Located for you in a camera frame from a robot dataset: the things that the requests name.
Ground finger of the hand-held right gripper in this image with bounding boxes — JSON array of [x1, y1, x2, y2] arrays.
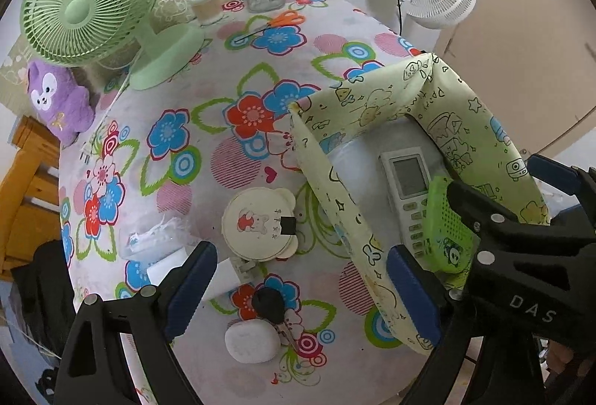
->
[[527, 154, 596, 226], [444, 178, 596, 276]]

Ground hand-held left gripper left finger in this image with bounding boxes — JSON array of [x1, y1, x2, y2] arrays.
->
[[55, 241, 219, 405]]

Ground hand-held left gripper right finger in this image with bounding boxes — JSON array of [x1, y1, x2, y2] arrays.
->
[[388, 245, 550, 405]]

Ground small green plastic basket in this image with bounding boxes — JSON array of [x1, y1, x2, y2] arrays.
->
[[421, 176, 480, 275]]

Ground clear plastic tissue pack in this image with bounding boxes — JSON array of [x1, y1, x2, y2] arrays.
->
[[118, 214, 196, 257]]

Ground white earbuds case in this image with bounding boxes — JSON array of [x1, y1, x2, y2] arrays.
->
[[224, 321, 280, 365]]

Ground white remote control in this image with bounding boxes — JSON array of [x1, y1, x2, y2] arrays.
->
[[379, 150, 443, 259]]

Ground cream bear shaped compact mirror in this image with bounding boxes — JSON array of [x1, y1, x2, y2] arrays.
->
[[222, 188, 299, 261]]

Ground cartoon print fabric storage box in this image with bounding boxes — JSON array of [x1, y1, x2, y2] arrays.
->
[[289, 52, 550, 357]]

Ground white charger plug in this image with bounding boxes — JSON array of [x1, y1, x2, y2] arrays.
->
[[205, 257, 261, 296], [148, 249, 191, 289]]

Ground black car key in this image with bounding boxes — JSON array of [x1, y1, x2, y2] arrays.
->
[[251, 287, 301, 352]]

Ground beige door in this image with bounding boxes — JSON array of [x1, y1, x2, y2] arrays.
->
[[433, 0, 596, 159]]

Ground dark clothing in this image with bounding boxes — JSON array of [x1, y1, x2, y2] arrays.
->
[[12, 240, 75, 354]]

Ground floral tablecloth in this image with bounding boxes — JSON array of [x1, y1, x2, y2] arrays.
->
[[56, 0, 466, 405]]

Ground wooden furniture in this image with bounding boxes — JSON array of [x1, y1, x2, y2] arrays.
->
[[0, 115, 61, 280]]

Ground purple plush toy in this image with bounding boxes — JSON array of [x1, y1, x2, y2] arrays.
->
[[25, 59, 96, 147]]

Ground clear cotton swab container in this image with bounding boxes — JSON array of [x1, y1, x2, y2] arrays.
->
[[188, 0, 223, 26]]

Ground green desk fan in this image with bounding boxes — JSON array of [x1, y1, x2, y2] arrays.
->
[[19, 0, 206, 90]]

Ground white fan cable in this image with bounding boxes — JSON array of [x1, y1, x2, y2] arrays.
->
[[77, 46, 145, 164]]

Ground orange handled scissors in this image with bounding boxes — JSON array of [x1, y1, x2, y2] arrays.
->
[[233, 11, 305, 46]]

